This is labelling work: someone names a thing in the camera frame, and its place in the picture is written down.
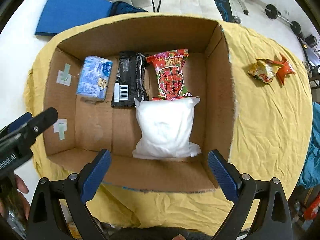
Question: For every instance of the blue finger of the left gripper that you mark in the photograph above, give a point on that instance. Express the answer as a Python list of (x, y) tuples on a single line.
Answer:
[(16, 124), (42, 122)]

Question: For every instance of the chrome dumbbell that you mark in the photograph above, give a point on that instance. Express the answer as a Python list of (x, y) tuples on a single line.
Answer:
[(236, 20)]

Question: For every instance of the yellow snack packet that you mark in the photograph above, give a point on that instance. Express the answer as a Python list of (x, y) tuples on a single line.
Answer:
[(264, 70)]

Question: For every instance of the open cardboard box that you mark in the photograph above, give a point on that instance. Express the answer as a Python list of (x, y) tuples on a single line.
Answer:
[(154, 90)]

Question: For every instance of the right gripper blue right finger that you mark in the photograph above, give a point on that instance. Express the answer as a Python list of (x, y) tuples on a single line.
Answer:
[(226, 175)]

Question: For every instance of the black blue workout bench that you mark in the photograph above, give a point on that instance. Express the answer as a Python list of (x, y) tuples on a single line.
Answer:
[(225, 10)]

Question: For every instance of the yellow tablecloth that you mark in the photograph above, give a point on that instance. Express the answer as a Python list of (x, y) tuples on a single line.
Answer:
[(272, 127)]

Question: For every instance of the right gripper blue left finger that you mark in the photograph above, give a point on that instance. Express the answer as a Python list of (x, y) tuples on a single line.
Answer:
[(92, 175)]

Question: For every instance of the red snack packet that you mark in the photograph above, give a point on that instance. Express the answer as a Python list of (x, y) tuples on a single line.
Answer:
[(168, 68)]

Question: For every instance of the barbell on floor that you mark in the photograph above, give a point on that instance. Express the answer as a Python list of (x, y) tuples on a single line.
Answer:
[(273, 13)]

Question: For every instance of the blue tissue pack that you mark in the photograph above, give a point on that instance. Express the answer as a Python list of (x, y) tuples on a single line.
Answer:
[(94, 77)]

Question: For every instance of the orange snack packet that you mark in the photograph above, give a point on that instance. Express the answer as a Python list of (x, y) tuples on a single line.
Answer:
[(284, 68)]

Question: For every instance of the white soft bag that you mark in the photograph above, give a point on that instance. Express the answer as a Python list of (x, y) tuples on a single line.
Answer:
[(166, 128)]

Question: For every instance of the blue blanket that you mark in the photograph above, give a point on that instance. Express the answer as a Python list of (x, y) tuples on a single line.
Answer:
[(310, 175)]

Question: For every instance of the dark blue cloth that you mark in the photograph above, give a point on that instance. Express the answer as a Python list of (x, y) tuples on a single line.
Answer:
[(120, 7)]

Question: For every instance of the black snack packet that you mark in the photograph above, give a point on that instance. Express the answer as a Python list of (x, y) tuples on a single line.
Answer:
[(129, 80)]

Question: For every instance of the person's left hand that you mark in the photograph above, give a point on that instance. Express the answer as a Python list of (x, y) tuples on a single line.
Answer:
[(13, 200)]

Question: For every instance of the blue foam mat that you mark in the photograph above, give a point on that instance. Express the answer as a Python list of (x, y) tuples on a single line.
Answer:
[(60, 15)]

